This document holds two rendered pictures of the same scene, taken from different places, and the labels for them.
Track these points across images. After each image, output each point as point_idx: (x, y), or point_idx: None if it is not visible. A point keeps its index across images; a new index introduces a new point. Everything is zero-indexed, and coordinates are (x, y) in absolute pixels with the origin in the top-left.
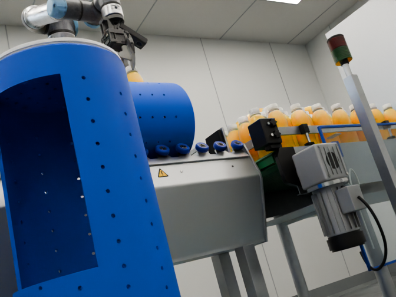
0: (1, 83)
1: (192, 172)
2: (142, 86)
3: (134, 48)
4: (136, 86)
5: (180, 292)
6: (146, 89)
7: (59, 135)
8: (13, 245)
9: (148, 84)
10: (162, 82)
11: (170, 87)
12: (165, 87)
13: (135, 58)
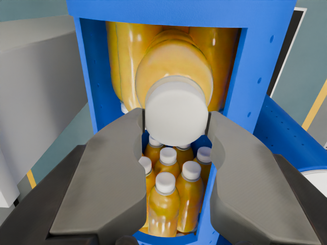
0: None
1: None
2: (262, 100)
3: (308, 181)
4: (257, 116)
5: (272, 99)
6: (265, 94)
7: None
8: None
9: (264, 83)
10: (272, 9)
11: (292, 12)
12: (285, 33)
13: (248, 131)
